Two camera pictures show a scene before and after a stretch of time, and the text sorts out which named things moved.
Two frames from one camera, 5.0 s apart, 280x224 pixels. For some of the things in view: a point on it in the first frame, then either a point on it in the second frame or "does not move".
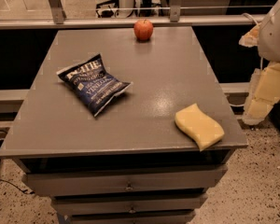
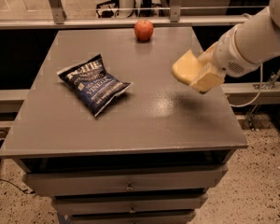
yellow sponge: (204, 131) → (186, 67)
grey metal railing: (175, 19) does not move
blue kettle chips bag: (92, 85) does not move
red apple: (143, 29) does not move
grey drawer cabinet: (130, 163) does not move
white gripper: (276, 36) → (230, 56)
